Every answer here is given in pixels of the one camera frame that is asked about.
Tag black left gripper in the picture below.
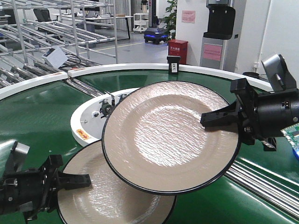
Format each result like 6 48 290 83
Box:
0 154 91 221

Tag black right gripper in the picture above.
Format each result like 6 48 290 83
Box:
200 78 299 151

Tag beige plate with black rim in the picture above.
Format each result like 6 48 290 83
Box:
102 81 241 195

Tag black trash bin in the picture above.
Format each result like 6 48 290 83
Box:
243 71 259 79

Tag green circuit board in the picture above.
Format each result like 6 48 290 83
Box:
281 123 299 160

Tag black sensor box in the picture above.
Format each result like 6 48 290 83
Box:
167 56 181 75

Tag black bearing left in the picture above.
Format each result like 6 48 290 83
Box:
93 99 113 118

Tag black bearing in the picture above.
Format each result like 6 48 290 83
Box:
118 94 127 103
93 99 113 118

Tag red fire box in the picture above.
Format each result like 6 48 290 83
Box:
168 39 188 64

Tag rear chrome rollers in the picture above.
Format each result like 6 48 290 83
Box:
64 78 105 97

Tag chrome conveyor rollers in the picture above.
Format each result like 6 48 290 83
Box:
225 159 299 220

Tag black water dispenser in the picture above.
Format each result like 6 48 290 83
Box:
200 0 235 70

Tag black bearing right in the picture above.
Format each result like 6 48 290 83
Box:
118 94 127 103

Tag green potted plant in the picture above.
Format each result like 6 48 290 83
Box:
162 0 178 41

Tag blue lit mobile robot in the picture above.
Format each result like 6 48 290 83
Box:
144 27 168 44

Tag white power box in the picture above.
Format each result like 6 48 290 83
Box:
42 46 68 68

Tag white rolling cart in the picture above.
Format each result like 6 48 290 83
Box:
133 13 149 33

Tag metal roller rack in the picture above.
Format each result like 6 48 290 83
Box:
0 0 117 73

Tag office desk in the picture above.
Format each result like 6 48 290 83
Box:
51 13 133 40

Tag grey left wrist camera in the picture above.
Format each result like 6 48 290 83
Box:
4 141 30 173

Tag white inner ring guard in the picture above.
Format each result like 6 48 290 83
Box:
70 88 137 146

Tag white outer curved rail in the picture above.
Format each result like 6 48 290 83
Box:
0 63 274 100

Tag pink wall notice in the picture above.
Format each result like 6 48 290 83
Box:
181 10 196 23

